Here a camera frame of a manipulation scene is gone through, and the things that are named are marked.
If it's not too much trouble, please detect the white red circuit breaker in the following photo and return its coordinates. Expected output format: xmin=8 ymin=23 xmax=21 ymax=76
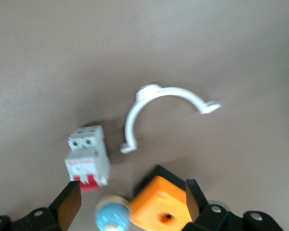
xmin=64 ymin=125 xmax=111 ymax=193

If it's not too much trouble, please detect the small white pipe clamp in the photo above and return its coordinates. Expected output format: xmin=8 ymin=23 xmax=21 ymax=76
xmin=119 ymin=82 xmax=223 ymax=155

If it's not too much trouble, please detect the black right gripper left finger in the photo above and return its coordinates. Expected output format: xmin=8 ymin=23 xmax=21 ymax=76
xmin=24 ymin=180 xmax=83 ymax=231

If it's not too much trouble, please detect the orange button box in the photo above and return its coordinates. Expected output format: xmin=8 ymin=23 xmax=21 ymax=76
xmin=131 ymin=164 xmax=198 ymax=231

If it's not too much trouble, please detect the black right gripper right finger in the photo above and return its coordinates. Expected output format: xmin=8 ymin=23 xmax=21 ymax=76
xmin=185 ymin=179 xmax=232 ymax=225

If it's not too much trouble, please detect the light blue dome button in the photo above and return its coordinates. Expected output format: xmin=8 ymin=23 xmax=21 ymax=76
xmin=94 ymin=195 xmax=132 ymax=231

